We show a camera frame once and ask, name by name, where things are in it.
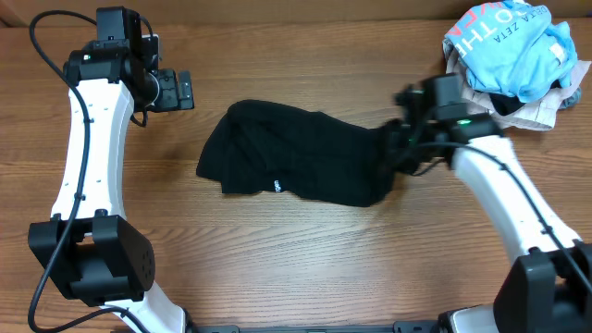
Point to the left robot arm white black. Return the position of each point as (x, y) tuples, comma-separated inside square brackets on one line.
[(87, 248)]

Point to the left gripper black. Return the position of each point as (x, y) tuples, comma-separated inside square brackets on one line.
[(183, 91)]

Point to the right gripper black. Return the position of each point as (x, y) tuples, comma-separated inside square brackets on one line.
[(396, 154)]

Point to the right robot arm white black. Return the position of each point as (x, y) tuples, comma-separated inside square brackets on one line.
[(548, 288)]

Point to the light blue printed t-shirt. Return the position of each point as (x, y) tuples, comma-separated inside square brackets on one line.
[(513, 48)]

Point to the grey garment in pile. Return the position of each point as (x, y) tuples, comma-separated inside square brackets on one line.
[(570, 97)]

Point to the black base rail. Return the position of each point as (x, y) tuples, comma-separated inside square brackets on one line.
[(314, 329)]

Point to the black garment in pile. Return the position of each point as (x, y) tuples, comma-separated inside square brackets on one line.
[(505, 105)]

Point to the beige shorts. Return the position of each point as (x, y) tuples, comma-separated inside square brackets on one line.
[(479, 102)]

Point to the black t-shirt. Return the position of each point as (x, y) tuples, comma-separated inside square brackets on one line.
[(264, 146)]

